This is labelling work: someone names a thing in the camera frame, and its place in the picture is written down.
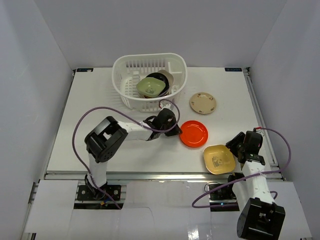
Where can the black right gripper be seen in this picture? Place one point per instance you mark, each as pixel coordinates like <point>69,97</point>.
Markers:
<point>232,144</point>

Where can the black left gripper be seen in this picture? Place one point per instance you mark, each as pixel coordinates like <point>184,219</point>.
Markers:
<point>173,130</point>

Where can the yellow square panda plate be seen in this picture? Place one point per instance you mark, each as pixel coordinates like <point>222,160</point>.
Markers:
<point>218,159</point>

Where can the orange round plate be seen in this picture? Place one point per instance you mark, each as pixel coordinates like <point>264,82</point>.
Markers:
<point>194,134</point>

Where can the black round plate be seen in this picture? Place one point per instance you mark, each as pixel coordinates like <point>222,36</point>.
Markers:
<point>163,78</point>

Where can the green square panda plate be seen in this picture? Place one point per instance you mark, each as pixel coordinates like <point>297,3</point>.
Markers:
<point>150,87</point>

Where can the cream square panda plate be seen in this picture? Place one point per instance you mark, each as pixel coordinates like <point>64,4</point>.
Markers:
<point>170,81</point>

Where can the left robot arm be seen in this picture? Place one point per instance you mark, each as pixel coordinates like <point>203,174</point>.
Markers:
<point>105,139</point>

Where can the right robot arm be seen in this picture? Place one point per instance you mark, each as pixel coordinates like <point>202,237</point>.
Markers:
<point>260,217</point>

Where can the white plastic bin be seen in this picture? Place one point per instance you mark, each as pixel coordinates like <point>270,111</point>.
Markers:
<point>129,70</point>

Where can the beige round floral plate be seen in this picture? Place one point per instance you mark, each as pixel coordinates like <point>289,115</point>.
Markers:
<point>203,103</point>

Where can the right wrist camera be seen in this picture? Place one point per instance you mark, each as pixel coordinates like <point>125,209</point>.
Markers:
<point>258,130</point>

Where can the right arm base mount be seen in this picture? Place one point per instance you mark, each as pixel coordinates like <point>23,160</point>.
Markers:
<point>224,200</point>

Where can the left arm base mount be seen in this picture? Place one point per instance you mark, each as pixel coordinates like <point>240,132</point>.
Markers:
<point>84,193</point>

